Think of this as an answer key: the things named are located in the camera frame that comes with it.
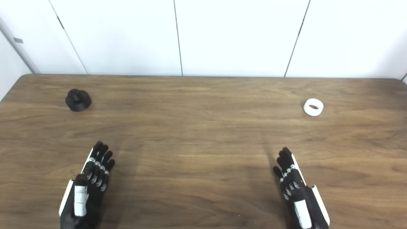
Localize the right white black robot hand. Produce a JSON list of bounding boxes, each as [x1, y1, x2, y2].
[[273, 147, 330, 229]]

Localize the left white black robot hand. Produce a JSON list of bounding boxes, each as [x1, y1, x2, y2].
[[59, 141, 115, 229]]

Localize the white plastic ring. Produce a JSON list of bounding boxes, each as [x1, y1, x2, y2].
[[303, 98, 324, 116]]

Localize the round black plastic part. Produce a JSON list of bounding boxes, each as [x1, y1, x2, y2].
[[65, 89, 92, 112]]

